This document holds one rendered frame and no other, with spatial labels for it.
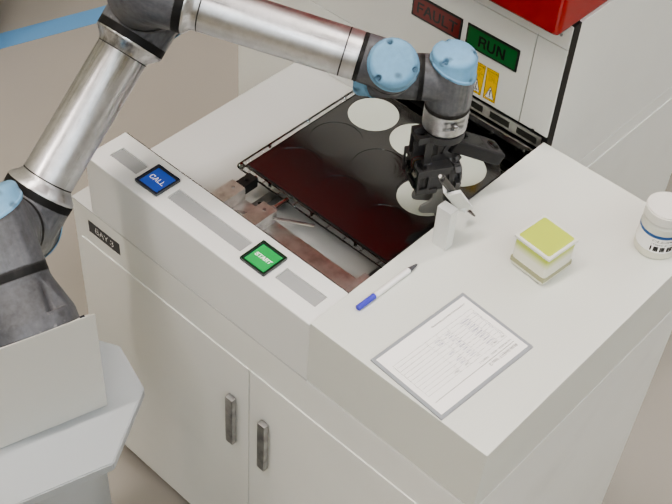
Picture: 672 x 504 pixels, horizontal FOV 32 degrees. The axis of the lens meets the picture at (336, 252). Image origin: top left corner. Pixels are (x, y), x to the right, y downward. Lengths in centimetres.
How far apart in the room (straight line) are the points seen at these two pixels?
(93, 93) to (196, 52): 209
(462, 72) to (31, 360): 78
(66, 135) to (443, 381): 70
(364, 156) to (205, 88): 165
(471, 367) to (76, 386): 61
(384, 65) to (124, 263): 75
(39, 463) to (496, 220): 85
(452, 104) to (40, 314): 71
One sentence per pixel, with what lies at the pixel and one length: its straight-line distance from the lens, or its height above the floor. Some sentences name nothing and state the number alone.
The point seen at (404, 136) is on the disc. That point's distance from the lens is 227.
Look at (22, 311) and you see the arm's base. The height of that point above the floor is 106.
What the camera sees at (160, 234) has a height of 90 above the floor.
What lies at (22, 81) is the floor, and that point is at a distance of 389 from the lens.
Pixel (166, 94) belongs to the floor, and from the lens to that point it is 379.
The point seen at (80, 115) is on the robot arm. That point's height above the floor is 117.
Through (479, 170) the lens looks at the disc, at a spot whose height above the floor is 90.
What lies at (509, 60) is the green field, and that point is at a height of 109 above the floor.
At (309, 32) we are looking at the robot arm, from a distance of 173.
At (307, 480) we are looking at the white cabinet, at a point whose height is 55.
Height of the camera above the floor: 236
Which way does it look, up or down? 46 degrees down
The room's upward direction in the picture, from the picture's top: 5 degrees clockwise
